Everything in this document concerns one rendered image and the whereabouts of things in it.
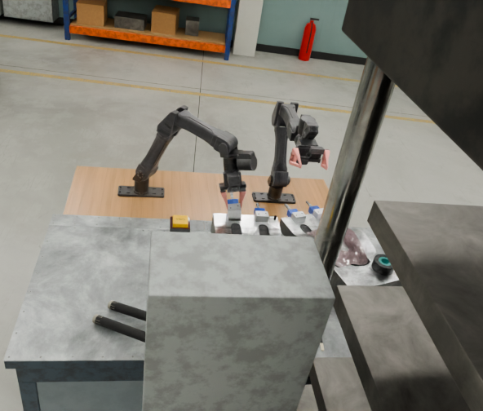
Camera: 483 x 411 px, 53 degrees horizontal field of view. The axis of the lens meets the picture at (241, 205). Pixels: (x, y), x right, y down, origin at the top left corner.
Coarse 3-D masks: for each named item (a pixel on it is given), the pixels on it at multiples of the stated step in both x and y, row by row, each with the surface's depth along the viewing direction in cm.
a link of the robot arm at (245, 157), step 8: (224, 144) 178; (224, 152) 180; (232, 152) 182; (240, 152) 181; (248, 152) 179; (240, 160) 181; (248, 160) 179; (256, 160) 183; (240, 168) 182; (248, 168) 180
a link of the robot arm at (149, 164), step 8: (176, 128) 189; (160, 136) 190; (152, 144) 195; (160, 144) 193; (168, 144) 197; (152, 152) 197; (160, 152) 196; (144, 160) 200; (152, 160) 199; (136, 168) 204; (144, 168) 202; (152, 168) 201; (144, 176) 204
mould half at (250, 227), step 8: (216, 216) 191; (224, 216) 192; (248, 216) 194; (272, 216) 197; (216, 224) 187; (224, 224) 188; (240, 224) 189; (248, 224) 190; (256, 224) 191; (264, 224) 191; (272, 224) 192; (216, 232) 183; (224, 232) 184; (248, 232) 186; (256, 232) 187; (272, 232) 188; (280, 232) 189
